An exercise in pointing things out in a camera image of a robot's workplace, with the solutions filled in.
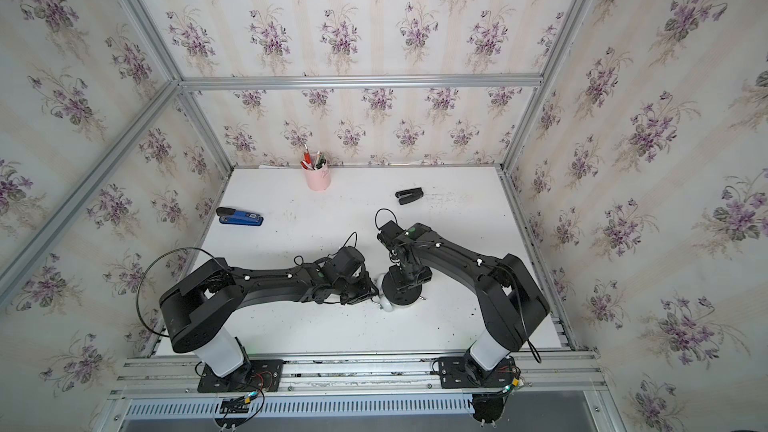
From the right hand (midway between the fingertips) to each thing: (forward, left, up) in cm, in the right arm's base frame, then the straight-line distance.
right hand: (412, 284), depth 84 cm
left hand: (-3, +8, -2) cm, 9 cm away
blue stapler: (+24, +61, -1) cm, 66 cm away
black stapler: (+35, -1, -2) cm, 35 cm away
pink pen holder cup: (+40, +34, +1) cm, 52 cm away
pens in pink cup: (+42, +37, +8) cm, 57 cm away
